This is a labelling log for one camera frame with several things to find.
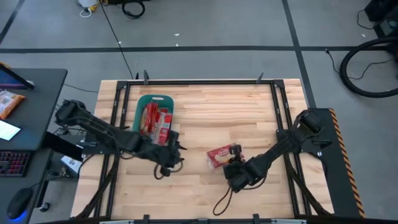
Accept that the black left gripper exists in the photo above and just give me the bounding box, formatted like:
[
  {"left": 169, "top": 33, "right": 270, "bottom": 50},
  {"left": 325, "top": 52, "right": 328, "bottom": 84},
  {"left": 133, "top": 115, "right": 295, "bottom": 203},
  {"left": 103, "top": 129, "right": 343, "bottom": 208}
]
[{"left": 145, "top": 130, "right": 188, "bottom": 169}]

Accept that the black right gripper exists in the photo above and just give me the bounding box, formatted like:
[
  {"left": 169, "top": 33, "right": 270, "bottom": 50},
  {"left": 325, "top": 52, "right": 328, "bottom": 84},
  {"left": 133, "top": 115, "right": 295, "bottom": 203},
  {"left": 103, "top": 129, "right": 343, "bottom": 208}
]
[{"left": 223, "top": 154, "right": 250, "bottom": 193}]

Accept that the teal plastic basket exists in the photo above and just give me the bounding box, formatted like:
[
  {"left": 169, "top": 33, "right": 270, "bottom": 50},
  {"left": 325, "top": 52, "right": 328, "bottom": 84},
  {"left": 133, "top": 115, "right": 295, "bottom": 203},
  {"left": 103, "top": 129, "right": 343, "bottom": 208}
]
[{"left": 132, "top": 94, "right": 175, "bottom": 151}]

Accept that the black platform with hazard stripe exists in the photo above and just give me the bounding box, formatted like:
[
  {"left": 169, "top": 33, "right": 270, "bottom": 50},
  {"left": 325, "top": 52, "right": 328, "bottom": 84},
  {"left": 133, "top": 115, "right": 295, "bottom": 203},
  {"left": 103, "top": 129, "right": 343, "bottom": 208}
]
[{"left": 275, "top": 107, "right": 366, "bottom": 218}]

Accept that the white box under desk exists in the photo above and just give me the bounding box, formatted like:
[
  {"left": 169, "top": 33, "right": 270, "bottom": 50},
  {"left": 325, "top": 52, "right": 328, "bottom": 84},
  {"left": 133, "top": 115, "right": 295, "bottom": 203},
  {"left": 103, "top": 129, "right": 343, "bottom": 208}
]
[{"left": 60, "top": 155, "right": 82, "bottom": 177}]

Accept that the black office desk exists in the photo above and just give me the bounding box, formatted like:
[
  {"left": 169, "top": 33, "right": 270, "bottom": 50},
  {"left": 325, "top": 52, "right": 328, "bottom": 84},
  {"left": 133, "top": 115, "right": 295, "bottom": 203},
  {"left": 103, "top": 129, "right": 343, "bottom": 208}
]
[{"left": 0, "top": 68, "right": 68, "bottom": 224}]

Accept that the backlit black keyboard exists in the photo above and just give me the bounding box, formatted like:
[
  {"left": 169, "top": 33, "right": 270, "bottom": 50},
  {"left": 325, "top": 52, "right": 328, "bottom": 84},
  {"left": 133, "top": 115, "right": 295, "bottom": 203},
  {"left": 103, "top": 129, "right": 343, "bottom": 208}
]
[{"left": 0, "top": 151, "right": 32, "bottom": 177}]

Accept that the black computer mouse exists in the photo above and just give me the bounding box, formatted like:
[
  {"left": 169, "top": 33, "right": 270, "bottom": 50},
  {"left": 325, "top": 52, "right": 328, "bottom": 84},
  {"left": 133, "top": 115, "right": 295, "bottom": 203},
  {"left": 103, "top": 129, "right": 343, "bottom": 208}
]
[{"left": 6, "top": 187, "right": 34, "bottom": 220}]

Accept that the white paper sheet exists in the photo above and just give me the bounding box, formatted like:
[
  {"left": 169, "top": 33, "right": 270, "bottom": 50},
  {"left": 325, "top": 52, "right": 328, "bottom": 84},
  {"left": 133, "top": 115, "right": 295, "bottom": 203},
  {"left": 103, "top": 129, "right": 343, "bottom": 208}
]
[{"left": 0, "top": 119, "right": 22, "bottom": 141}]

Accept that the orange snack bag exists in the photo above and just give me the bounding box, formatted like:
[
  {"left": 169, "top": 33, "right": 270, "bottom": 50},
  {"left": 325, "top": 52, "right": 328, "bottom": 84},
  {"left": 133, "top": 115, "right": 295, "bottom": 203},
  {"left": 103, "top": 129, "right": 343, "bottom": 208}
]
[{"left": 0, "top": 90, "right": 25, "bottom": 121}]

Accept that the computer monitor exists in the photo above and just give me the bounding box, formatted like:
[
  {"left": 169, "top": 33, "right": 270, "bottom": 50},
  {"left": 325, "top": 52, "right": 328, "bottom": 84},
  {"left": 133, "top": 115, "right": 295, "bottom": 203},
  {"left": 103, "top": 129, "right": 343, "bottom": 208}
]
[{"left": 0, "top": 62, "right": 35, "bottom": 91}]

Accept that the black equipment case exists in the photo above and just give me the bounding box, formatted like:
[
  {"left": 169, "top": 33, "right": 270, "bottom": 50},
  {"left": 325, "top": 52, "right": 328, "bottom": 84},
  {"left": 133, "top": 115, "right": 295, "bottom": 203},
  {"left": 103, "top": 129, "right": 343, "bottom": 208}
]
[{"left": 363, "top": 0, "right": 398, "bottom": 38}]

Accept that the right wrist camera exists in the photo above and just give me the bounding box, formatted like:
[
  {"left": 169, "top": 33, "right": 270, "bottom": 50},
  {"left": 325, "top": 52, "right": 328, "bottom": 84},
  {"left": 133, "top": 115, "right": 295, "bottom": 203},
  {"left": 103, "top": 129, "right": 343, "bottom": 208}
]
[{"left": 229, "top": 144, "right": 244, "bottom": 156}]

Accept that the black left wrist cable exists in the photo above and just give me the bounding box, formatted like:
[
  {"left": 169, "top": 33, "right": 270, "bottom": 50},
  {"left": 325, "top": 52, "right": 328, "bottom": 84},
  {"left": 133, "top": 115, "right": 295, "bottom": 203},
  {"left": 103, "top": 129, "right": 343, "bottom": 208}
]
[{"left": 154, "top": 158, "right": 184, "bottom": 180}]

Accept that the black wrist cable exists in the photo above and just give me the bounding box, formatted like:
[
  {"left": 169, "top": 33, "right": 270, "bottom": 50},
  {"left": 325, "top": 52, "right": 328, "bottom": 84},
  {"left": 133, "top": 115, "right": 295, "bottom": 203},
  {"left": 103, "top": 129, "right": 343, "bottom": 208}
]
[
  {"left": 154, "top": 158, "right": 184, "bottom": 180},
  {"left": 213, "top": 185, "right": 233, "bottom": 216}
]

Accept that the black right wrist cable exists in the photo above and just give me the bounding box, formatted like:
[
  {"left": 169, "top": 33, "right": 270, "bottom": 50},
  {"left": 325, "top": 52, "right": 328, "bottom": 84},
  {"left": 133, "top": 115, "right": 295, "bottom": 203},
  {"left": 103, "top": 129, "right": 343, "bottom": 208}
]
[{"left": 213, "top": 185, "right": 233, "bottom": 216}]

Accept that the black metal table frame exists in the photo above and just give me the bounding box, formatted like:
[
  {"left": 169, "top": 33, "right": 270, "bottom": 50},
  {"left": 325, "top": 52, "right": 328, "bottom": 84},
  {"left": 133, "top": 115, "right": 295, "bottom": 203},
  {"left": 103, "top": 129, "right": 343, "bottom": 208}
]
[{"left": 74, "top": 70, "right": 335, "bottom": 224}]

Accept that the grey metal bracket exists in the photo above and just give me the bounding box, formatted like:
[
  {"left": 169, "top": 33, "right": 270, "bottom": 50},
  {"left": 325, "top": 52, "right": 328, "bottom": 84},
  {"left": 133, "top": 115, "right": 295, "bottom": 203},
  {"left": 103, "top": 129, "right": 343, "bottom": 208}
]
[
  {"left": 271, "top": 218, "right": 308, "bottom": 224},
  {"left": 99, "top": 219, "right": 135, "bottom": 224}
]

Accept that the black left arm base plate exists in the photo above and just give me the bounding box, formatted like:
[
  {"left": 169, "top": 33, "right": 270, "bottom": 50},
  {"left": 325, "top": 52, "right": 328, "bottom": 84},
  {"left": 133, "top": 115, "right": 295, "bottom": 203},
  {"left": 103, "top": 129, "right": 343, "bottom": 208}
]
[{"left": 81, "top": 136, "right": 125, "bottom": 156}]

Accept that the long thin black floor cable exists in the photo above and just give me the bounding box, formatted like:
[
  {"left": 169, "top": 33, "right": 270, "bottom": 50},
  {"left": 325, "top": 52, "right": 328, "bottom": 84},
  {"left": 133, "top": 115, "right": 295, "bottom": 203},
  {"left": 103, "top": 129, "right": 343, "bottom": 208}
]
[{"left": 99, "top": 0, "right": 134, "bottom": 80}]

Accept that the thick black hose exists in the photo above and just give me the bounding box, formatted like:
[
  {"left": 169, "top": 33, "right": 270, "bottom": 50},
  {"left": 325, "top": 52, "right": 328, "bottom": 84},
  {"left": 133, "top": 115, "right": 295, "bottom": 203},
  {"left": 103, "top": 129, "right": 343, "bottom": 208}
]
[{"left": 340, "top": 36, "right": 398, "bottom": 98}]

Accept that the coiled black cable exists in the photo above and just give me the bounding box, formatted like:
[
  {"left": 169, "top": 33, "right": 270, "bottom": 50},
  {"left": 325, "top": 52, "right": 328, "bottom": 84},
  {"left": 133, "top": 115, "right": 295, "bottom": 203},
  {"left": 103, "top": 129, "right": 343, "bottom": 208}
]
[{"left": 121, "top": 0, "right": 146, "bottom": 19}]

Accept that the white device with yellow cable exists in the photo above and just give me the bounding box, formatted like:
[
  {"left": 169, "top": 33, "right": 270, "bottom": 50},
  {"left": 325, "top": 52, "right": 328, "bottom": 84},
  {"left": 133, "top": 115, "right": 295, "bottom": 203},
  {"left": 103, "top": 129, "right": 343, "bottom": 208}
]
[{"left": 77, "top": 0, "right": 100, "bottom": 18}]

